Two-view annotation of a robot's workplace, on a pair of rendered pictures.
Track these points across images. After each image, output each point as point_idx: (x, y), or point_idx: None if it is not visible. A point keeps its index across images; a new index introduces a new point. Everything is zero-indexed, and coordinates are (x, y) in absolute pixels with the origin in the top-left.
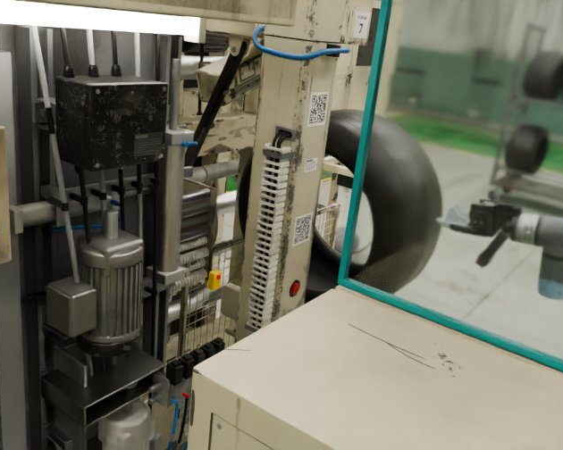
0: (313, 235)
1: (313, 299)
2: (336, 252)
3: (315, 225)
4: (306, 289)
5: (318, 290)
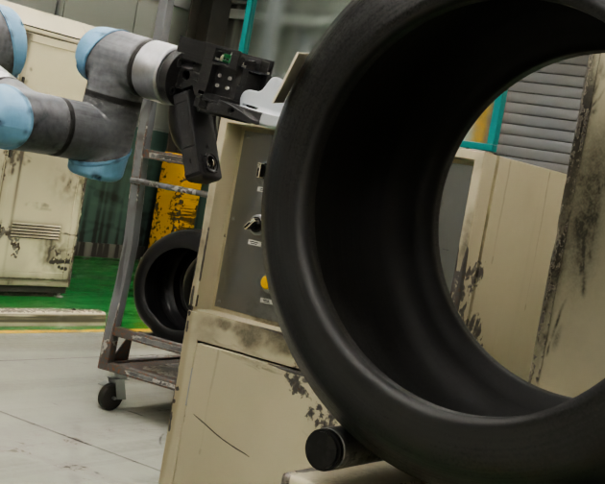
0: (560, 210)
1: (514, 160)
2: (498, 418)
3: None
4: (540, 389)
5: (512, 376)
